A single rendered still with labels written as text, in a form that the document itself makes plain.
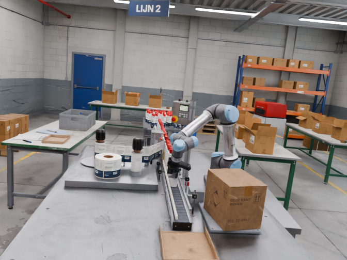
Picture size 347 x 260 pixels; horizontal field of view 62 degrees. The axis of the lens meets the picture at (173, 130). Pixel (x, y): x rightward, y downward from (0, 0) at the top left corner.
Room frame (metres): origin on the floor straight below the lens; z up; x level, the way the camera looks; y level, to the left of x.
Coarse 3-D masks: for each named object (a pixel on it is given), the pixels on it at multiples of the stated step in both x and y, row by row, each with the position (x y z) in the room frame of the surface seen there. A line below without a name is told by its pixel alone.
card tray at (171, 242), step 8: (160, 232) 1.42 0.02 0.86; (168, 232) 1.47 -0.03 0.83; (176, 232) 1.48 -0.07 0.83; (184, 232) 1.49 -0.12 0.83; (192, 232) 1.50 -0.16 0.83; (200, 232) 1.50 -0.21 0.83; (160, 240) 1.38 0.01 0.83; (168, 240) 1.39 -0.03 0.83; (176, 240) 1.40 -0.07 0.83; (184, 240) 1.41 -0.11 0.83; (192, 240) 1.41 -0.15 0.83; (200, 240) 1.42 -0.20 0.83; (208, 240) 1.41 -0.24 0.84; (168, 248) 1.32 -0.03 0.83; (176, 248) 1.33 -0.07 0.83; (184, 248) 1.33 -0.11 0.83; (192, 248) 1.34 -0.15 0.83; (200, 248) 1.35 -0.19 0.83; (208, 248) 1.35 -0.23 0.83; (168, 256) 1.25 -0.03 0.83; (176, 256) 1.26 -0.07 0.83; (184, 256) 1.27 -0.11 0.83; (192, 256) 1.27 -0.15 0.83; (200, 256) 1.28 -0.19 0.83; (208, 256) 1.28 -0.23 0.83; (216, 256) 1.25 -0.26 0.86
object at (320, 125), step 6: (318, 120) 6.01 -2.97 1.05; (324, 120) 5.95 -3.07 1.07; (330, 120) 5.95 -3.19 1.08; (312, 126) 6.28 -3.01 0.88; (318, 126) 6.02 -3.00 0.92; (324, 126) 5.95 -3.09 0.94; (330, 126) 5.95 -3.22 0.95; (318, 132) 5.98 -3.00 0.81; (324, 132) 5.95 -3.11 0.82; (330, 132) 5.95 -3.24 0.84
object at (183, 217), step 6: (168, 174) 2.29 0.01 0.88; (168, 192) 1.97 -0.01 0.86; (174, 192) 1.92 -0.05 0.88; (174, 198) 1.83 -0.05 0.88; (180, 198) 1.84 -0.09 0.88; (180, 204) 1.74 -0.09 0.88; (180, 210) 1.65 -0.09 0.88; (174, 216) 1.57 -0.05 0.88; (180, 216) 1.58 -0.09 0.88; (186, 216) 1.59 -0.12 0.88; (180, 222) 1.51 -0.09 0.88; (186, 222) 1.52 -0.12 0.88
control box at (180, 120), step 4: (176, 104) 2.43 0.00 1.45; (184, 104) 2.39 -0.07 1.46; (188, 104) 2.38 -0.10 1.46; (172, 108) 2.45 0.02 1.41; (176, 108) 2.43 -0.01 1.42; (188, 108) 2.38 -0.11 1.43; (172, 112) 2.44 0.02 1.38; (176, 112) 2.43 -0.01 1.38; (184, 112) 2.39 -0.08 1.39; (188, 112) 2.37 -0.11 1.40; (172, 116) 2.44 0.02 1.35; (176, 116) 2.42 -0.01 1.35; (188, 116) 2.37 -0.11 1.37; (176, 120) 2.42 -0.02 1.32; (180, 120) 2.41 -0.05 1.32; (184, 120) 2.39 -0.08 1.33; (188, 120) 2.38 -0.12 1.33; (180, 124) 2.42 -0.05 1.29; (184, 124) 2.39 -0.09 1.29
